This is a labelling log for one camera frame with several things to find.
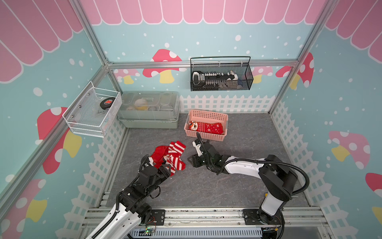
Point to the black wire mesh wall basket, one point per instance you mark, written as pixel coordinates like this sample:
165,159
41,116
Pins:
240,65

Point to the black red tape measure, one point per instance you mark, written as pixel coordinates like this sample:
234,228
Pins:
107,103

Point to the plain red sock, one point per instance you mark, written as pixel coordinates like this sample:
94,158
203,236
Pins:
160,156

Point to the white black remote in basket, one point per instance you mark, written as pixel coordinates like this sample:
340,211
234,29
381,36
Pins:
214,81

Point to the pink plastic basket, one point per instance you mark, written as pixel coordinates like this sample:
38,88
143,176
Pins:
207,117

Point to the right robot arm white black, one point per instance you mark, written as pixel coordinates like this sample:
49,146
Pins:
282,180

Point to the red sock white lettering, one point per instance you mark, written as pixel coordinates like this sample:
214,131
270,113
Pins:
213,128

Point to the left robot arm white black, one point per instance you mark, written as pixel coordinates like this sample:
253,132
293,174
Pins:
130,209

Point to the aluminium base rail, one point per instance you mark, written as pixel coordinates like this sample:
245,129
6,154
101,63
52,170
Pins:
231,222

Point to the red white striped sock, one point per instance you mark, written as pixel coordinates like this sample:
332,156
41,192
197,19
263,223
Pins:
173,156

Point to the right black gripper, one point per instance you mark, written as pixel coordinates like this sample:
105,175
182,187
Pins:
194,161

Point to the clear lidded storage box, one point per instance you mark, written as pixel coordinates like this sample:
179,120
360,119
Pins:
150,109

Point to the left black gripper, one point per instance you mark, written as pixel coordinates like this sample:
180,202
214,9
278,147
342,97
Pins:
164,174

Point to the white wire wall basket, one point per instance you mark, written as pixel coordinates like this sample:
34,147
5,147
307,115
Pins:
84,116

